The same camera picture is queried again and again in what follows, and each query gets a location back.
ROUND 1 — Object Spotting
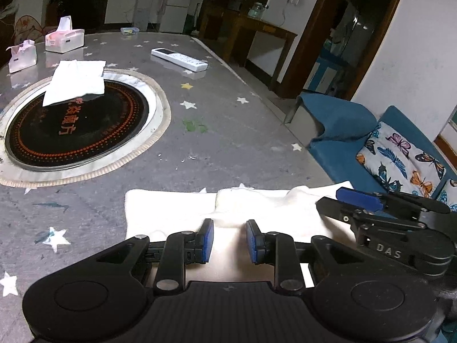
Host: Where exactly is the white cloth garment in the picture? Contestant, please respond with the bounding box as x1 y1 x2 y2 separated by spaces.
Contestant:
125 182 355 282

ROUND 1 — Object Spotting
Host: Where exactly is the butterfly print cushion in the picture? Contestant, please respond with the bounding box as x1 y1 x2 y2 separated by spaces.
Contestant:
356 121 446 198

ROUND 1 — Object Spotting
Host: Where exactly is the blue sofa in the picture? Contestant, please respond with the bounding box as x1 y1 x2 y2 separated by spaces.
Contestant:
296 92 456 212

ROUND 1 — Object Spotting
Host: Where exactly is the white remote control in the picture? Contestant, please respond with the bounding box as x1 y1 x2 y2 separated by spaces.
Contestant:
151 48 208 72

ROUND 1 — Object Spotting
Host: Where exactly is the round black induction cooktop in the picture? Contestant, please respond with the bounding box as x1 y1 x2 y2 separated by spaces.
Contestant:
1 69 171 188

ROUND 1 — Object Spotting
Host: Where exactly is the white paper tissue sheet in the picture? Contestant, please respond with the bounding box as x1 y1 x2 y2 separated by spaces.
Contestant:
43 60 106 107

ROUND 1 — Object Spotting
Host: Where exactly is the wooden side table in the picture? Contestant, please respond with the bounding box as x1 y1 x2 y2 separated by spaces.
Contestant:
198 5 297 91

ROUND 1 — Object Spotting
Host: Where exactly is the pink tissue box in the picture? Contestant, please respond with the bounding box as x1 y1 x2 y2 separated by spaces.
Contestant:
45 15 85 53

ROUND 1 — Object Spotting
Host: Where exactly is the water dispenser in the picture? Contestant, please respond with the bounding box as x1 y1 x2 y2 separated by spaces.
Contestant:
133 0 153 31

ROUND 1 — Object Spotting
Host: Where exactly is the white refrigerator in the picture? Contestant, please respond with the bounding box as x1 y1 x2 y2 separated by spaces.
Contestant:
158 0 191 33

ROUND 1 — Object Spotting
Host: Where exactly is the small pink tissue pack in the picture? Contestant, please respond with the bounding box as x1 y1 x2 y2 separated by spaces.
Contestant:
7 39 37 73

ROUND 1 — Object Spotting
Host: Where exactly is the floral bedding bundle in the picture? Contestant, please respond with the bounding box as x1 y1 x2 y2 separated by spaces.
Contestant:
14 15 45 45

